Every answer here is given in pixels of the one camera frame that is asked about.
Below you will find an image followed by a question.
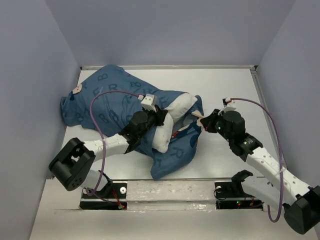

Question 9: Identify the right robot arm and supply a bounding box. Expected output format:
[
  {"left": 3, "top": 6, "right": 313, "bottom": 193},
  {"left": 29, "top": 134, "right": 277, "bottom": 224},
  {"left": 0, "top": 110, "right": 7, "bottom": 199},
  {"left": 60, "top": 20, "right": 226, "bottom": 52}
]
[{"left": 200, "top": 109, "right": 320, "bottom": 235}]

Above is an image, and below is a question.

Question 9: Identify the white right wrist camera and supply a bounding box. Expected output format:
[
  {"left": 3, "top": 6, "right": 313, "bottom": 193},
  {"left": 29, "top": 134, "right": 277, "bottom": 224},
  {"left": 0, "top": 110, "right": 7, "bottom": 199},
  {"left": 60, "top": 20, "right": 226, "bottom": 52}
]
[{"left": 222, "top": 97, "right": 237, "bottom": 113}]

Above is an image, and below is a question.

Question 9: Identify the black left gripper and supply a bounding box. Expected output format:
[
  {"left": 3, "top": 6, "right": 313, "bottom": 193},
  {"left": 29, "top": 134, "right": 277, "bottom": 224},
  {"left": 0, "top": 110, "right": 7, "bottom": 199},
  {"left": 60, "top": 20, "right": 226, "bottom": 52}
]
[{"left": 136, "top": 104, "right": 166, "bottom": 139}]

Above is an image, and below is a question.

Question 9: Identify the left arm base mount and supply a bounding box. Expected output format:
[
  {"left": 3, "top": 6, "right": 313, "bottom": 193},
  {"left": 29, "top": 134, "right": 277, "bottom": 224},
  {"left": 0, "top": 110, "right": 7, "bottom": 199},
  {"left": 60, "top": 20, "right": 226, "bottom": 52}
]
[{"left": 79, "top": 180, "right": 128, "bottom": 211}]

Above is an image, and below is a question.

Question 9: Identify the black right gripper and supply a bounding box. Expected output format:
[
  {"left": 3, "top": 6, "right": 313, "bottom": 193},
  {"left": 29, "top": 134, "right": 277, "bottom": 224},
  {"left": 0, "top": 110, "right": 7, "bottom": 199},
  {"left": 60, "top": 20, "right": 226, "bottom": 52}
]
[{"left": 201, "top": 108, "right": 233, "bottom": 143}]

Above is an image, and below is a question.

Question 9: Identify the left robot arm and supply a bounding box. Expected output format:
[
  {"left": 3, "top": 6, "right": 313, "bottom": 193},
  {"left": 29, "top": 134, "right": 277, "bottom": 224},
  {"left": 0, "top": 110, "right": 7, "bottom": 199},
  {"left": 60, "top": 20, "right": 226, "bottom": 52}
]
[{"left": 48, "top": 107, "right": 174, "bottom": 198}]

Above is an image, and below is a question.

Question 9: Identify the blue letter-print pillowcase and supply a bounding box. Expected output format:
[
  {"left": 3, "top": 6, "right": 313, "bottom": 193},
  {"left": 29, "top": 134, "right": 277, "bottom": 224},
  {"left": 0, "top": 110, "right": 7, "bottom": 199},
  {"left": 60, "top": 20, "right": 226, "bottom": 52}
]
[{"left": 60, "top": 64, "right": 204, "bottom": 179}]

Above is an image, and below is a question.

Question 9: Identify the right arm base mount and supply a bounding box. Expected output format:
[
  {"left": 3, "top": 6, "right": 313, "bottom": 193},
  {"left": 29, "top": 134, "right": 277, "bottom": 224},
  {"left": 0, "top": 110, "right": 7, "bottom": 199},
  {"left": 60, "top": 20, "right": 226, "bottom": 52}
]
[{"left": 213, "top": 170, "right": 264, "bottom": 210}]

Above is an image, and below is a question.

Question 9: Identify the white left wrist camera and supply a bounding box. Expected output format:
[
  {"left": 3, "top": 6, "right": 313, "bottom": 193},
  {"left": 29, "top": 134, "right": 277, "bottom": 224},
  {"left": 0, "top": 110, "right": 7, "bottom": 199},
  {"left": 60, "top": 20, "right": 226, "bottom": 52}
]
[{"left": 138, "top": 94, "right": 157, "bottom": 112}]

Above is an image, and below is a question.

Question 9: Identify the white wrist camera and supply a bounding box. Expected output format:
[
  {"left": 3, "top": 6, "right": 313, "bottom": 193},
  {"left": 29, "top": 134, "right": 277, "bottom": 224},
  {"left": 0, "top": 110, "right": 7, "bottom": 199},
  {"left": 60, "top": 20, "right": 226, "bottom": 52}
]
[
  {"left": 138, "top": 94, "right": 157, "bottom": 112},
  {"left": 222, "top": 97, "right": 237, "bottom": 113}
]

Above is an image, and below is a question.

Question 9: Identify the aluminium back table rail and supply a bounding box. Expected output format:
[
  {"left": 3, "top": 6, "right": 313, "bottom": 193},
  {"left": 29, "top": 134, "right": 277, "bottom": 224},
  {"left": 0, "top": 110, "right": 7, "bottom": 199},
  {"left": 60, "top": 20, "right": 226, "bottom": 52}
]
[{"left": 79, "top": 64, "right": 258, "bottom": 71}]

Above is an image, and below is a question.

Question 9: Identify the white pillow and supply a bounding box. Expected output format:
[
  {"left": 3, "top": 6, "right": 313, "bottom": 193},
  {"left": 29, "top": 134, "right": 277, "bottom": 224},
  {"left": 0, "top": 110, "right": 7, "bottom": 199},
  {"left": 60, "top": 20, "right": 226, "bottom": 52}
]
[{"left": 152, "top": 92, "right": 197, "bottom": 153}]

